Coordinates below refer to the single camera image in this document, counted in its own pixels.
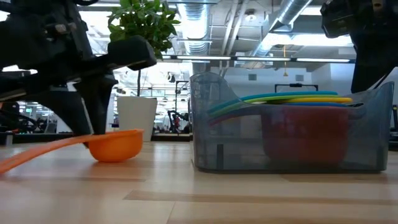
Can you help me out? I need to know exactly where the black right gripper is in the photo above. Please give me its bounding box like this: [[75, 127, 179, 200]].
[[349, 0, 398, 94]]

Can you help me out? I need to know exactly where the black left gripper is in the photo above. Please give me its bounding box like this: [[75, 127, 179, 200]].
[[0, 0, 119, 136]]

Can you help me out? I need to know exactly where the orange plastic measuring cup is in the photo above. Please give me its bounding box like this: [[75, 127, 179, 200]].
[[0, 129, 145, 175]]

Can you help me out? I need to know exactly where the yellow plastic measuring cup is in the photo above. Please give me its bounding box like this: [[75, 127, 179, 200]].
[[279, 97, 354, 105]]

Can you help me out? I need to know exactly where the blue plastic measuring cup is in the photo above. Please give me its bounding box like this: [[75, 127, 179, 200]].
[[278, 102, 349, 108]]

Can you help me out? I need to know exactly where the teal plastic measuring cup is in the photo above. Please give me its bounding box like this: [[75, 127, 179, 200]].
[[206, 90, 339, 114]]

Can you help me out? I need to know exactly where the red plastic measuring cup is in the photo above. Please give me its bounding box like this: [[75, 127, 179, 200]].
[[208, 105, 351, 164]]

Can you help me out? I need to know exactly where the grey translucent plastic basket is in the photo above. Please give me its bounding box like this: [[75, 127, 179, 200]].
[[189, 72, 395, 174]]

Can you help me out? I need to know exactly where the white plant pot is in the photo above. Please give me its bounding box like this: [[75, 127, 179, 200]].
[[116, 96, 159, 143]]

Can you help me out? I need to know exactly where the yellow hanging pendant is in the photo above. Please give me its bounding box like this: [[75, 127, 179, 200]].
[[282, 45, 289, 77]]

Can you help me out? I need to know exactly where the green leafy plant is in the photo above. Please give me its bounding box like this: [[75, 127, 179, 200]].
[[107, 0, 182, 97]]

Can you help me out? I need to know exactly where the long ceiling light strip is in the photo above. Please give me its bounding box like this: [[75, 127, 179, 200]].
[[161, 55, 355, 63]]

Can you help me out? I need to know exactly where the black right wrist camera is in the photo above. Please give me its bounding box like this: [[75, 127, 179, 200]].
[[320, 0, 358, 39]]

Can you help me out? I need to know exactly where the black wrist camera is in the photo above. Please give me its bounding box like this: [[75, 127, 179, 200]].
[[107, 35, 158, 71], [320, 0, 358, 39]]

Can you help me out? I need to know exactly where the black aluminium rig frame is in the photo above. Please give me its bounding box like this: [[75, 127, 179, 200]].
[[0, 133, 398, 152]]

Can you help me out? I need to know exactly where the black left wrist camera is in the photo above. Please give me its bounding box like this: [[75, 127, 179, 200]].
[[107, 35, 158, 71]]

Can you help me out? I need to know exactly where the black tubular stand frame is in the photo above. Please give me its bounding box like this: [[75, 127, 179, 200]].
[[274, 83, 319, 93], [175, 80, 191, 110]]

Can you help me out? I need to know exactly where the smooth silver ceiling duct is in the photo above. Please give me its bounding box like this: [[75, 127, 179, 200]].
[[248, 0, 313, 58]]

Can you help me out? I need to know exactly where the ribbed silver ceiling duct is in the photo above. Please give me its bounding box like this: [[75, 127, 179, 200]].
[[177, 2, 210, 55]]

